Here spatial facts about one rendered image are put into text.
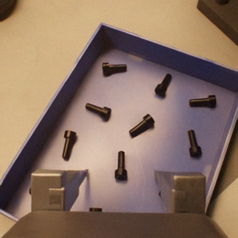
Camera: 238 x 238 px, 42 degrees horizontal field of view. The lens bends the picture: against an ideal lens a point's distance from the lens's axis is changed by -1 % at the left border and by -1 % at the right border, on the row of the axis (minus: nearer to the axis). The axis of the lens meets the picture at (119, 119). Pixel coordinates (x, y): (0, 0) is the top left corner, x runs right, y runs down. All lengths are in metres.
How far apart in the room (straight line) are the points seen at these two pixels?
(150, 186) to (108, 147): 0.03
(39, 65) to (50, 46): 0.02
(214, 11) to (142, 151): 0.12
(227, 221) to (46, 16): 0.19
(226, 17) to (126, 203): 0.15
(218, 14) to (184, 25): 0.02
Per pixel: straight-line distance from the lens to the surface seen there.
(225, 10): 0.25
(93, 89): 0.20
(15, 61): 0.23
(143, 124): 0.19
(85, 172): 0.17
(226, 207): 0.19
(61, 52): 0.23
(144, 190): 0.18
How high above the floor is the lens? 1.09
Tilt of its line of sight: 63 degrees down
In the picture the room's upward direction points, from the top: 2 degrees counter-clockwise
